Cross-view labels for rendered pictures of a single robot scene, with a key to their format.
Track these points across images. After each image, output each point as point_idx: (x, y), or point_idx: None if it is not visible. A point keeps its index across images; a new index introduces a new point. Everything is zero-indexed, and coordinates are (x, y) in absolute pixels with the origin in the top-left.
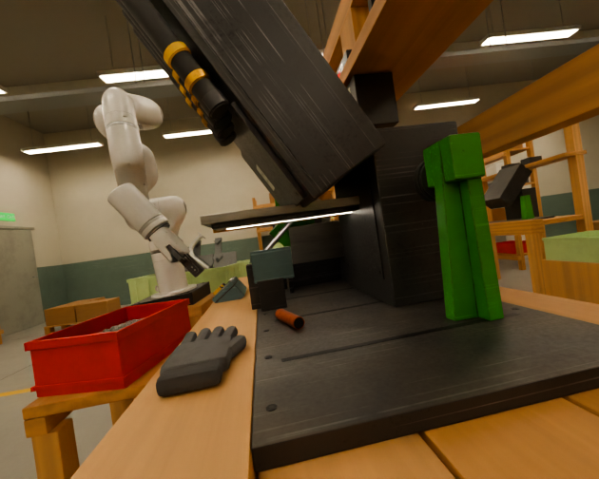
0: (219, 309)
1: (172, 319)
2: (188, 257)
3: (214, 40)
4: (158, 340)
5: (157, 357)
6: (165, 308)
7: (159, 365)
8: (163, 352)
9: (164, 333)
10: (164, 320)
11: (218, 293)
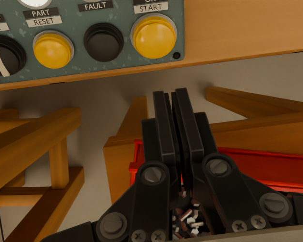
0: None
1: (241, 169)
2: (235, 194)
3: None
4: None
5: None
6: (283, 188)
7: None
8: (285, 153)
9: (282, 166)
10: (284, 175)
11: (175, 30)
